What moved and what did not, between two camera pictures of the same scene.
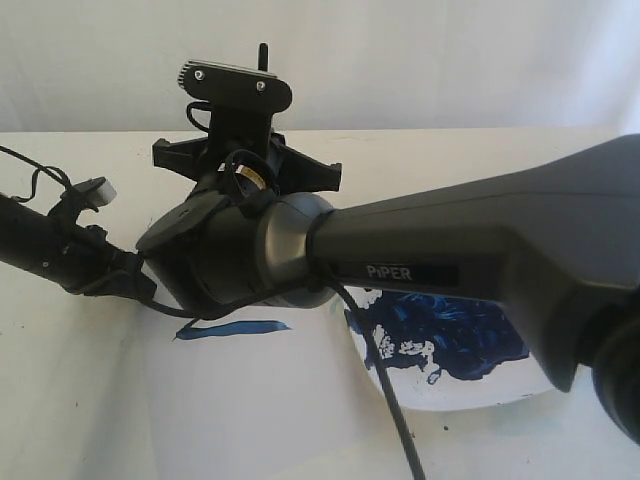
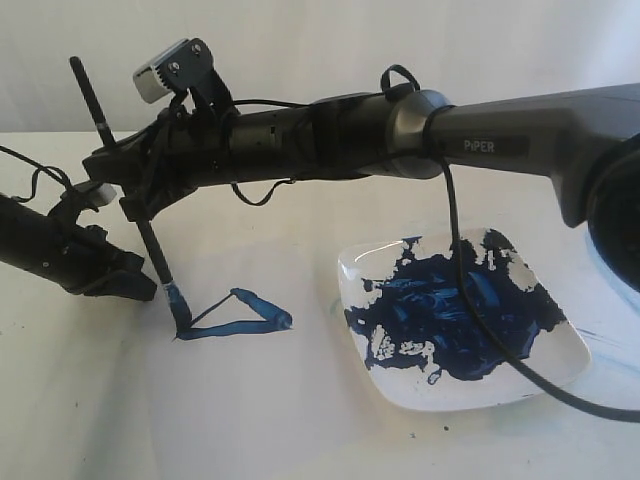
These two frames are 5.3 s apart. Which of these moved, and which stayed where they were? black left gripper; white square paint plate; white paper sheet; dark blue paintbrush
Moved: dark blue paintbrush
Stayed: white square paint plate; black left gripper; white paper sheet
